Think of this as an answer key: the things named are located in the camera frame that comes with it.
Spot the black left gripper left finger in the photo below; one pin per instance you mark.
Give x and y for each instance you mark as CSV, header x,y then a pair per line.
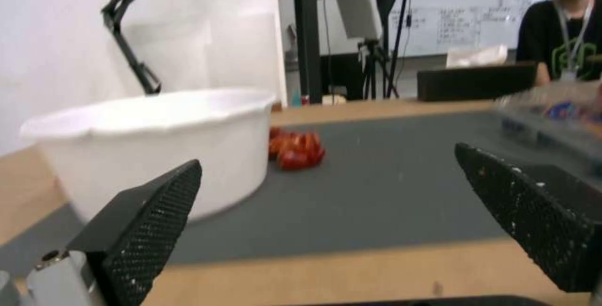
x,y
141,228

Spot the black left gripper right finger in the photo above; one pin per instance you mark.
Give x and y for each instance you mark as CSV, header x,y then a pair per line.
x,y
531,214

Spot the clear plastic takeout container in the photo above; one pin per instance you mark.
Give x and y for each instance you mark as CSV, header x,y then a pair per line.
x,y
550,115

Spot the white crumpled plastic bag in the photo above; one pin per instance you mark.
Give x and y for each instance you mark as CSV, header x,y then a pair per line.
x,y
477,55

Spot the white plastic basin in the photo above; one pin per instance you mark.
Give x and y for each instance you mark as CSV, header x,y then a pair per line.
x,y
155,151

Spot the black rectangular box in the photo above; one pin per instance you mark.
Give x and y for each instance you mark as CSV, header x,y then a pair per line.
x,y
475,82

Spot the dark grey table mat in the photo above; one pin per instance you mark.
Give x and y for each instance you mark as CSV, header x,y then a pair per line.
x,y
357,193

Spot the person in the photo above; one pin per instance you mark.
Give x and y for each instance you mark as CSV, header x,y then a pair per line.
x,y
562,27

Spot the black tripod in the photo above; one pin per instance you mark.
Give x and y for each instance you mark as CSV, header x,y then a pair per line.
x,y
376,69

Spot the whiteboard with writing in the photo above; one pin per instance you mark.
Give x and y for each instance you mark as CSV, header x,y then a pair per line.
x,y
470,10

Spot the grey tilted panel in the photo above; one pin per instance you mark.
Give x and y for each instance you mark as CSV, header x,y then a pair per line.
x,y
360,3

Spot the black vertical post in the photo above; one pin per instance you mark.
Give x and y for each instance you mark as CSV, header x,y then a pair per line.
x,y
305,34

